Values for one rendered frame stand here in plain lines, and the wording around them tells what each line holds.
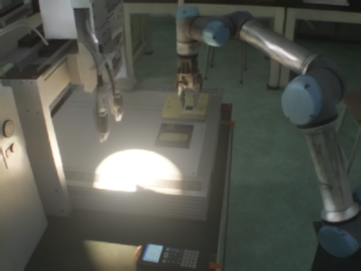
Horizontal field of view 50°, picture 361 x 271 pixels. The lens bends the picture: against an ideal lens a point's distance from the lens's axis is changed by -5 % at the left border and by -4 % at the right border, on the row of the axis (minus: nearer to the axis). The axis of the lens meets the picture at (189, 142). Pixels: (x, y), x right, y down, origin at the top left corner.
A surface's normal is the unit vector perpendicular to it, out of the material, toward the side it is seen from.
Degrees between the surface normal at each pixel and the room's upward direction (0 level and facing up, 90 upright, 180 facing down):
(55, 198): 90
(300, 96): 83
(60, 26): 90
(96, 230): 0
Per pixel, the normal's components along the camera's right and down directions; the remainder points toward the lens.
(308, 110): -0.78, 0.26
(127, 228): -0.01, -0.83
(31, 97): -0.14, 0.55
